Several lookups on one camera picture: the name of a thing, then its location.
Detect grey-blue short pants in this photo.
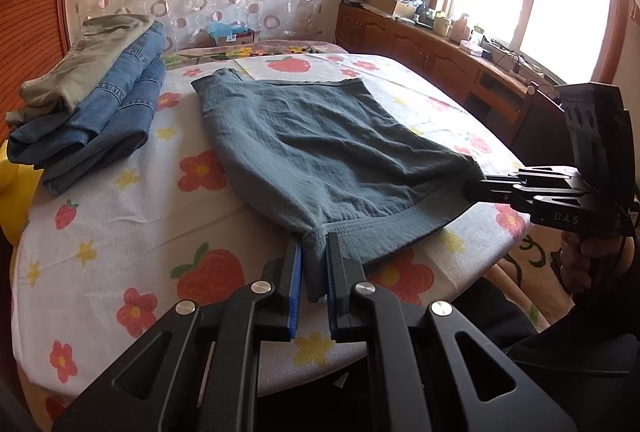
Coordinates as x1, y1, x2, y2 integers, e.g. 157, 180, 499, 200
191, 66, 487, 304

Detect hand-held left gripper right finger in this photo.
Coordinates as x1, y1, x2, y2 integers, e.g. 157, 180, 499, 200
325, 232, 579, 432

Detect folded blue jeans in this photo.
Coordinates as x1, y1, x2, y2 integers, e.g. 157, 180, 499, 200
7, 21, 168, 196

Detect colourful floral blanket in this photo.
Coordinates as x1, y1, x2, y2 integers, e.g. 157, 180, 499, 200
161, 39, 347, 66

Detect beige cardboard box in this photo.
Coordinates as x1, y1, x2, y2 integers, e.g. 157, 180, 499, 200
369, 0, 417, 16

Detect person's right hand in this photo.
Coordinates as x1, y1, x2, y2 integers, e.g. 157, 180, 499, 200
559, 228, 632, 299

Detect cardboard box with blue cloth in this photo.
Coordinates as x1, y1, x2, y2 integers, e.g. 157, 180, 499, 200
206, 21, 259, 48

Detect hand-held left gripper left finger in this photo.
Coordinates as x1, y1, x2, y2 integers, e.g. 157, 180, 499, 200
52, 239, 304, 432

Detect beige green-patterned cloth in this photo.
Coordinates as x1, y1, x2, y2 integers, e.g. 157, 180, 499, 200
487, 232, 581, 329

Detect person's dark clothing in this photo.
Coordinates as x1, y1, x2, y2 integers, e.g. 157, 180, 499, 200
452, 285, 640, 432

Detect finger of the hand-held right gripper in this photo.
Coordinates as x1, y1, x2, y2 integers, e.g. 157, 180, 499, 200
480, 165, 590, 196
463, 181, 592, 226

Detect long wooden cabinet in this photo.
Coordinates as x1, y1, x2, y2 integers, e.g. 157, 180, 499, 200
335, 0, 567, 154

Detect yellow plush toy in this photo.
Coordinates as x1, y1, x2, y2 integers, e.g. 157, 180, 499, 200
0, 139, 27, 215

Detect folded khaki pants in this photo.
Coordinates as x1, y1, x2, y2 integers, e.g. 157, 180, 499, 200
5, 14, 157, 124

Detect white strawberry flower bed sheet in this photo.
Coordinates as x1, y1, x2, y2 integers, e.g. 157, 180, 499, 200
9, 52, 540, 424

